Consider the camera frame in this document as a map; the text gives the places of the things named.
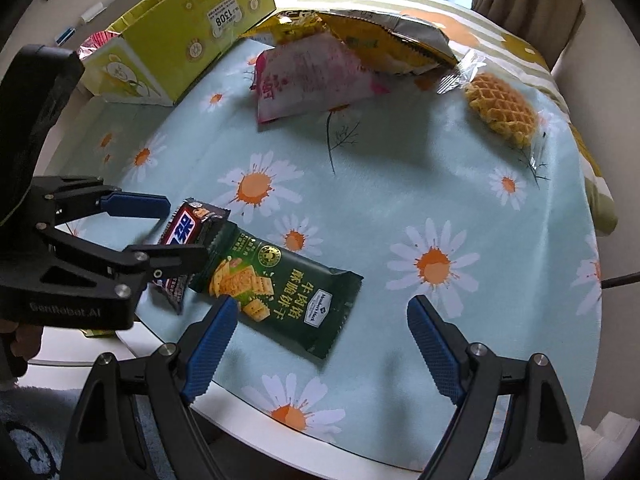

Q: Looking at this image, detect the red shiny packet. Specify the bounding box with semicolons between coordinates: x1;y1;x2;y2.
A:
80;30;124;59

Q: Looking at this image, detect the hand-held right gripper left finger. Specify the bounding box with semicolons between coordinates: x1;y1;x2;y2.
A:
60;295;239;480

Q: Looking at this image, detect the dark chocolate bar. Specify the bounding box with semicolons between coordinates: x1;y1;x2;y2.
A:
150;199;232;316

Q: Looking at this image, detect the black curved lamp pole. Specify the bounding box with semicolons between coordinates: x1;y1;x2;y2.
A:
600;271;640;291

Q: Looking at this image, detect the white cloth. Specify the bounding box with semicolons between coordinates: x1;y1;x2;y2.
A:
581;409;637;480

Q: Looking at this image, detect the person's left hand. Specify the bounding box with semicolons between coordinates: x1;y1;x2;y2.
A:
7;325;46;362

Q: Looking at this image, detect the pink snack packet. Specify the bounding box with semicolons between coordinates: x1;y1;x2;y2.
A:
252;35;394;125

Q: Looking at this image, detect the small white holder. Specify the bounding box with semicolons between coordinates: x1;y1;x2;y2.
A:
77;2;106;24

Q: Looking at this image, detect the yellow-green cardboard box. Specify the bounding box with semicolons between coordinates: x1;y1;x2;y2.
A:
80;0;278;107

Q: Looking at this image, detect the white round table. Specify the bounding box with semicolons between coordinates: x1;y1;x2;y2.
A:
25;95;451;472

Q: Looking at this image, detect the dark green cracker packet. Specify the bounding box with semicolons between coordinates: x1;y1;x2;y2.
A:
187;220;364;360

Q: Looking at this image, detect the yellow chip packet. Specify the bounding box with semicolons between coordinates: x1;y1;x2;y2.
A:
315;10;459;77

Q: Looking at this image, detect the brown curtain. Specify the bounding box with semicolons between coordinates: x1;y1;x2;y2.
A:
472;0;589;74

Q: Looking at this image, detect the clear waffle packet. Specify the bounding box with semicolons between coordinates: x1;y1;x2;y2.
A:
435;55;552;187

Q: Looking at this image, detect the floral striped quilt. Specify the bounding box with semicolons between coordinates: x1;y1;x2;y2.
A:
272;0;619;234

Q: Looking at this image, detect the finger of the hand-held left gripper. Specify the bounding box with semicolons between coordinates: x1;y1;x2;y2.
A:
34;175;172;232
35;227;209;302

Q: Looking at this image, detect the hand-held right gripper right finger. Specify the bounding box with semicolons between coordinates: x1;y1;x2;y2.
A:
406;295;584;480

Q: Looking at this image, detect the beige headboard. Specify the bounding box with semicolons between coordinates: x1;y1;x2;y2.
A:
7;0;156;92

